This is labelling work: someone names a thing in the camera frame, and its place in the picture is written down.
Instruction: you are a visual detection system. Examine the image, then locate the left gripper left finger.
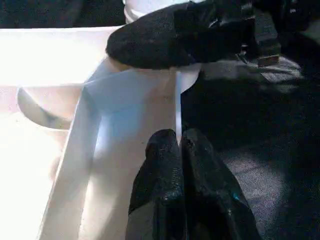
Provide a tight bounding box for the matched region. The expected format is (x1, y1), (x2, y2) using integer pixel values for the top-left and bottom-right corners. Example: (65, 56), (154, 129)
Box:
(125, 129), (188, 240)

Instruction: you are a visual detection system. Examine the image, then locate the white plastic table top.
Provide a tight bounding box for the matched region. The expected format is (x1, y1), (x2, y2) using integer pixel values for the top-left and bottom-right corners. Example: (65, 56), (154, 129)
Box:
(0, 25), (204, 240)

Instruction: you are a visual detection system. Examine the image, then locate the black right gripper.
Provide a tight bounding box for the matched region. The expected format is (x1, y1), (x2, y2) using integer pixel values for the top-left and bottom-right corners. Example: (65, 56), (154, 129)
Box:
(244, 0), (320, 67)

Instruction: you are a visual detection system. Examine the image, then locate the white plastic table leg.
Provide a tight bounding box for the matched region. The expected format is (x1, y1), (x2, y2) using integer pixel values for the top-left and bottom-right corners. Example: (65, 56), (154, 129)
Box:
(122, 0), (201, 25)

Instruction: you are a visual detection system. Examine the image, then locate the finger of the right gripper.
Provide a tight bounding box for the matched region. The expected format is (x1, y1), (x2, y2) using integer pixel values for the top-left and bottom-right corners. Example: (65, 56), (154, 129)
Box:
(105, 2), (252, 70)

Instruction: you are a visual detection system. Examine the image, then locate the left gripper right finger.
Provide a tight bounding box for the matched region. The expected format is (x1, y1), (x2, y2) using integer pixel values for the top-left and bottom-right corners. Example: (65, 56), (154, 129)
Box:
(182, 128), (262, 240)

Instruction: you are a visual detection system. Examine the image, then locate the black plastic mat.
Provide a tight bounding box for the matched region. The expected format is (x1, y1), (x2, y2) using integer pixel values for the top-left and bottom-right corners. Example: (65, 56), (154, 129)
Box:
(0, 0), (320, 240)

